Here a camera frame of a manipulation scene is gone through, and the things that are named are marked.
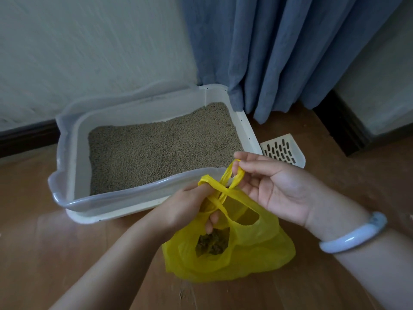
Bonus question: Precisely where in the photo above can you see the person's right hand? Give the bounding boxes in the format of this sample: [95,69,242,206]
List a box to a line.
[232,151,321,229]

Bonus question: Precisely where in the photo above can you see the person's left hand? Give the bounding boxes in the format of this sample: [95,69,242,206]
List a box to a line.
[152,183,223,243]

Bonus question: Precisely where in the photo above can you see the yellow plastic bag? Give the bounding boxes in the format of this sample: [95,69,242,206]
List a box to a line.
[161,159,296,284]

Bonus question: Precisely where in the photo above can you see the person's right forearm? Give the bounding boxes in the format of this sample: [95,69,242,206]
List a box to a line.
[305,190,413,310]

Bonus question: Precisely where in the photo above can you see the person's left forearm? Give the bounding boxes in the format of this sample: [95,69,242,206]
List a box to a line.
[50,208,172,310]

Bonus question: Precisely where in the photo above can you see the litter clump waste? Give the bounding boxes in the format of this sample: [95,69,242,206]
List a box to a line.
[195,227,230,257]

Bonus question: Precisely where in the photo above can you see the white slotted litter scoop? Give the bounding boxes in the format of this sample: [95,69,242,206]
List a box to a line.
[260,133,306,169]

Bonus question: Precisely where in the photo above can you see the beige cat litter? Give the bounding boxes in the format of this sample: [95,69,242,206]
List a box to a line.
[88,102,245,196]

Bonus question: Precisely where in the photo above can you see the dark wooden baseboard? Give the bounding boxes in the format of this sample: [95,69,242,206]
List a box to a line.
[312,90,413,157]
[0,119,62,159]

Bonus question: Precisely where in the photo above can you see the blue curtain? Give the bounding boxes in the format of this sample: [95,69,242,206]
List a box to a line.
[179,0,406,125]

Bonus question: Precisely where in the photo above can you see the pale jade bangle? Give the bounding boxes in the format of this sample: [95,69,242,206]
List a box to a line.
[319,212,388,254]

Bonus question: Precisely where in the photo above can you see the white plastic litter box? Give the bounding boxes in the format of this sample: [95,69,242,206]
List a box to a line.
[48,83,263,225]

